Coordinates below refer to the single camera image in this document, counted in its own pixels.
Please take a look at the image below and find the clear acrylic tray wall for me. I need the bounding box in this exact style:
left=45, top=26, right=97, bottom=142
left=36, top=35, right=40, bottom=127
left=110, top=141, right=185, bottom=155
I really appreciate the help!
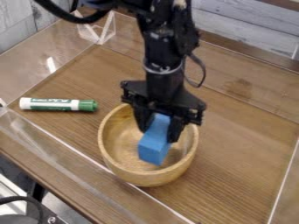
left=0, top=106, right=193, bottom=224

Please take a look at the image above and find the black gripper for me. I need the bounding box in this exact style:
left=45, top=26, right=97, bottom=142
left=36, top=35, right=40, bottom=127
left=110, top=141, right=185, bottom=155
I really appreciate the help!
left=118, top=65, right=208, bottom=144

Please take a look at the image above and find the brown wooden bowl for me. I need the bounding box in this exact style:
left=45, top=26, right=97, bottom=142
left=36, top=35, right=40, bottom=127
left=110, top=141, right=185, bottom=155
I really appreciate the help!
left=97, top=104, right=199, bottom=187

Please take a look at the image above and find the green and white marker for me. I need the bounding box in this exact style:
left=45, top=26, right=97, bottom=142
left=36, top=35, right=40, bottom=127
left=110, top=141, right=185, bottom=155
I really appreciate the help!
left=18, top=97, right=98, bottom=112

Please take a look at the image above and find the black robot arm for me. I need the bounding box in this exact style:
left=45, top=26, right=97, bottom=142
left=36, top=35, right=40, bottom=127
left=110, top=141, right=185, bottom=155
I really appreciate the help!
left=80, top=0, right=205, bottom=143

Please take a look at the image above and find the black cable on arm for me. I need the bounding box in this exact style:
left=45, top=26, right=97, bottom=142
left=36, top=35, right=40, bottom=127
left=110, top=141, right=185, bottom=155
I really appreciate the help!
left=33, top=0, right=117, bottom=25

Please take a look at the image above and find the clear acrylic corner bracket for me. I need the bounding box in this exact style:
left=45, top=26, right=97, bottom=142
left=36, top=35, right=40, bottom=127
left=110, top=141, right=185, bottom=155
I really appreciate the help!
left=76, top=11, right=116, bottom=46

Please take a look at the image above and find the blue rectangular block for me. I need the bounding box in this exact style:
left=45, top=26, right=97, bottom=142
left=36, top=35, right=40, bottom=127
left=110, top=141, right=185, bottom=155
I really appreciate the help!
left=137, top=114, right=170, bottom=165

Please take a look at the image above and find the black table clamp with cable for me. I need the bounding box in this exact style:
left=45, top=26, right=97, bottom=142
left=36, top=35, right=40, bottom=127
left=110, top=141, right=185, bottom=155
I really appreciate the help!
left=0, top=196, right=61, bottom=224

